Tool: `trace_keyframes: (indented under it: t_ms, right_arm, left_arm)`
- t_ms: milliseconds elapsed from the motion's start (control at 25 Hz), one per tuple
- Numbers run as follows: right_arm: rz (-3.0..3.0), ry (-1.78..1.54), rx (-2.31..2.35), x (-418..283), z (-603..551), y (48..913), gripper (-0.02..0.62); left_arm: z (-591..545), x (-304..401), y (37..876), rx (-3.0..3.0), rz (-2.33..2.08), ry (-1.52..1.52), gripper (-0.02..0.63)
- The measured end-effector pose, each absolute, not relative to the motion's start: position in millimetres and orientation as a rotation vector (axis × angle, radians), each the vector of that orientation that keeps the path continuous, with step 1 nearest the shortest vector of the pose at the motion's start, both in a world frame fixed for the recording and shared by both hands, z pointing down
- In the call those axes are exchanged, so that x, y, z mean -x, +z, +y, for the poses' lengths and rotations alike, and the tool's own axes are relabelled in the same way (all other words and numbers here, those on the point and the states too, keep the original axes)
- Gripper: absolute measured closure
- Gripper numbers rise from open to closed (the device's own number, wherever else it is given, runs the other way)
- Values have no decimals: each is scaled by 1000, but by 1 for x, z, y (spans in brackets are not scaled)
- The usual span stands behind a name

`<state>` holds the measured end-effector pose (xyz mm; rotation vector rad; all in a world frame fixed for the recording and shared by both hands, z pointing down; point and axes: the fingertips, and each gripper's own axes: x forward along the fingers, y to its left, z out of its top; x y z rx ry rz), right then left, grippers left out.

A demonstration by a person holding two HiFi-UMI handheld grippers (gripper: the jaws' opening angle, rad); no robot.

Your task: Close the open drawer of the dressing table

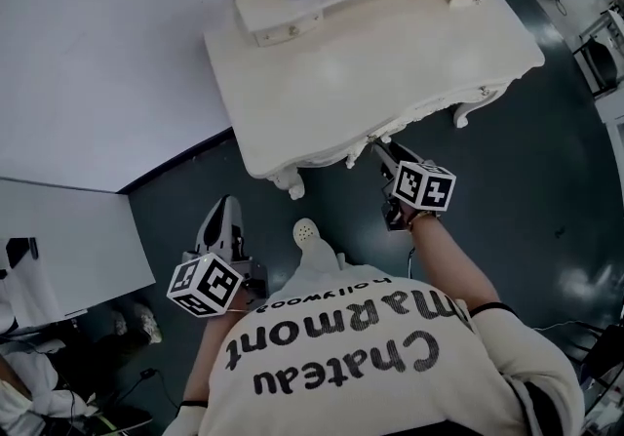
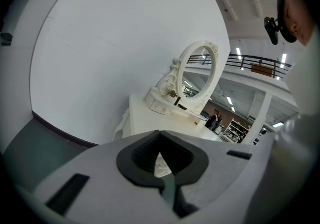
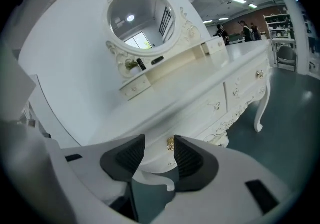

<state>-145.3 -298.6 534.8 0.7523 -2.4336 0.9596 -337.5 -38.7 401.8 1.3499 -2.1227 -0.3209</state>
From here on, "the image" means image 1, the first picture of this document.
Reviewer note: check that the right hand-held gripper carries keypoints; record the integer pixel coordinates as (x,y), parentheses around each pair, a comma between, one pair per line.
(424,185)

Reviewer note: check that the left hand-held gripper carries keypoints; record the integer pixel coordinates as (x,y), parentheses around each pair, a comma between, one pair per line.
(209,285)

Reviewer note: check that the white ornate dressing table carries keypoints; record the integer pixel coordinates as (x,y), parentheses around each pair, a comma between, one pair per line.
(365,63)

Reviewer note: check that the person's right forearm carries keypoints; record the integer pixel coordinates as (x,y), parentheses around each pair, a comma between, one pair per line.
(453,263)

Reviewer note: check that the person's left forearm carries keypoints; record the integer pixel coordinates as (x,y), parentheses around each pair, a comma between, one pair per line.
(209,356)

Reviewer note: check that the person's left cream shoe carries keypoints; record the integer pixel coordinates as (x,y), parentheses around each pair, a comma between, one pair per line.
(305,230)

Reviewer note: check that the person's cream trousers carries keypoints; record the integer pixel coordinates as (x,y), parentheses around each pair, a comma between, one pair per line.
(317,268)

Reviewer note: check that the grey desk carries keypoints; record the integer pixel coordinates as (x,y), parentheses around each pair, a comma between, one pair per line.
(88,229)

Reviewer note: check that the black power adapter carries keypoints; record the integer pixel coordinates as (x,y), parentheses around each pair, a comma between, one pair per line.
(147,373)

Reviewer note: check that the black desk device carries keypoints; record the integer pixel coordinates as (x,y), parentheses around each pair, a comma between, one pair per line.
(19,251)

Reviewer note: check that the cream printed sweater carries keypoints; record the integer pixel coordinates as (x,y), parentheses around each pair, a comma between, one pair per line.
(365,385)

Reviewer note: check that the black office chair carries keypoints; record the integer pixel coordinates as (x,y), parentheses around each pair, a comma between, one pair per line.
(112,422)

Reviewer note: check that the white storage shelf rack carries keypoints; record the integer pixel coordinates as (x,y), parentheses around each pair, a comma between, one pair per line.
(614,107)

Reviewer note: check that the black folding chair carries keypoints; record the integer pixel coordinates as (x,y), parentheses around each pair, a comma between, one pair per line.
(609,346)

